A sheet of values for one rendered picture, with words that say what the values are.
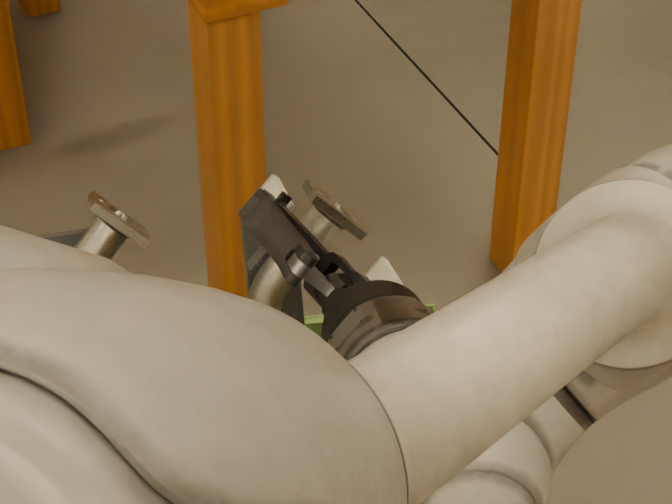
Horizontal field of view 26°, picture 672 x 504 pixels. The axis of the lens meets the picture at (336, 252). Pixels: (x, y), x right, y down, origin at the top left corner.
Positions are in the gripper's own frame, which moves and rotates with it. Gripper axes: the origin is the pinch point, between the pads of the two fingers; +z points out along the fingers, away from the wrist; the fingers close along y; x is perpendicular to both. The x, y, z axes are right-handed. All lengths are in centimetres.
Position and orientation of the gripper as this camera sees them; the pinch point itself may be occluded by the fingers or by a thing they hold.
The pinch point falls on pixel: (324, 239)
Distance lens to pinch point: 115.3
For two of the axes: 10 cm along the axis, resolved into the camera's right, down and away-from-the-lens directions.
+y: -7.3, -5.5, -4.0
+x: -6.4, 7.5, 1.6
